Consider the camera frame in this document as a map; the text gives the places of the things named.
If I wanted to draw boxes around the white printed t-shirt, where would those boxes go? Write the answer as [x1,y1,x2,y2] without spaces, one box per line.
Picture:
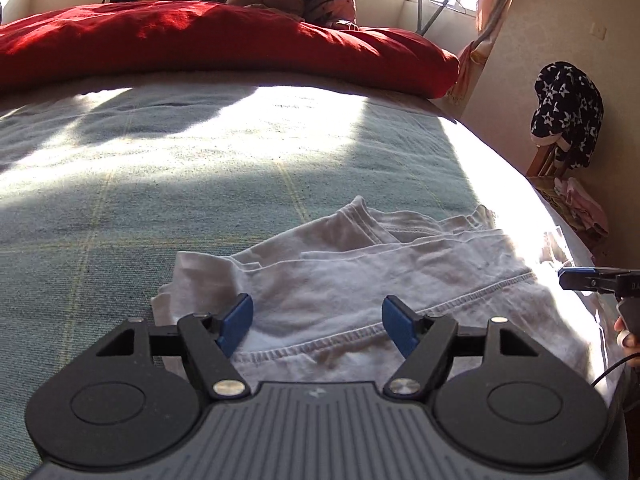
[152,198,617,399]

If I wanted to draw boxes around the pink folded clothes pile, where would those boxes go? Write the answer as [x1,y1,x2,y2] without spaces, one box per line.
[550,177,610,240]

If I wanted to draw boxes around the person's right hand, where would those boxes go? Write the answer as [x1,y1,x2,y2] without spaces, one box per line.
[614,316,640,356]

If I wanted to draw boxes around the wooden chair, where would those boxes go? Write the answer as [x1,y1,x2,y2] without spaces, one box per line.
[525,144,572,179]

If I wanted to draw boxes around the black star pattern garment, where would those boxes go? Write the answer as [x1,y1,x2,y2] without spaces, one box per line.
[530,61,604,169]

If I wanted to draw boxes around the green plaid bed blanket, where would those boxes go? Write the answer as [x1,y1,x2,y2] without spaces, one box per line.
[0,71,622,480]

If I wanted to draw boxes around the orange window curtain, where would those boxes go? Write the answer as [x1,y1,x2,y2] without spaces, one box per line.
[447,0,512,106]

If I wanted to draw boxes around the red quilt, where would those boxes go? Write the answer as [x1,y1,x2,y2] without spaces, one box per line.
[1,1,459,99]

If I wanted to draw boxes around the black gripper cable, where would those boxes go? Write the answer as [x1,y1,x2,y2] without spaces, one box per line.
[589,350,640,391]

